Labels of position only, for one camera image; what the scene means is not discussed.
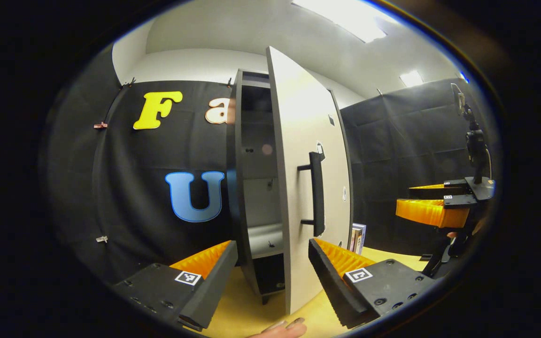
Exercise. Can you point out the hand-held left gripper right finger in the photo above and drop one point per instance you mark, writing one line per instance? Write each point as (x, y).
(329, 281)

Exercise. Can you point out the grey cabinet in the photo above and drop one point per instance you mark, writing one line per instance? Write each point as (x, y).
(256, 141)

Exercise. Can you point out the large ceiling light panel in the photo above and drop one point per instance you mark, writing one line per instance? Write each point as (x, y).
(345, 19)

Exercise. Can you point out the black backdrop cloth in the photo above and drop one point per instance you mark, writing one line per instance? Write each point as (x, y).
(125, 188)

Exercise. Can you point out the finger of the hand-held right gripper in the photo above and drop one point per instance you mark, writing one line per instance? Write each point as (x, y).
(460, 201)
(435, 193)

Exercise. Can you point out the white clip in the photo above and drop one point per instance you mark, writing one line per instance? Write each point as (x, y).
(102, 239)

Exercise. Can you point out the red clip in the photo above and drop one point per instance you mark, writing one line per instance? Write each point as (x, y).
(100, 125)

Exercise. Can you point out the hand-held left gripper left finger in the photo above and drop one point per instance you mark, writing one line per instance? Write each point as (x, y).
(214, 286)

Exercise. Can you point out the small ceiling light panel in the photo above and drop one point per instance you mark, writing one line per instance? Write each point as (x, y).
(411, 78)

